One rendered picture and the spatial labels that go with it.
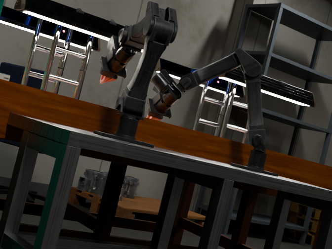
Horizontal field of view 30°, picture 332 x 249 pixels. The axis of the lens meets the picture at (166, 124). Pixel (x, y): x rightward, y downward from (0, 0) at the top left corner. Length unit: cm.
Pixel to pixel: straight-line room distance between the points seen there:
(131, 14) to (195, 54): 81
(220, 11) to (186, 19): 41
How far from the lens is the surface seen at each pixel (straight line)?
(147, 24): 191
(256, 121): 234
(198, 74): 235
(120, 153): 175
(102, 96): 542
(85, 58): 267
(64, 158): 167
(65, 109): 212
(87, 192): 498
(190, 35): 592
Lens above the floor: 72
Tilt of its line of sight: 1 degrees up
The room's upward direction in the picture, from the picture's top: 14 degrees clockwise
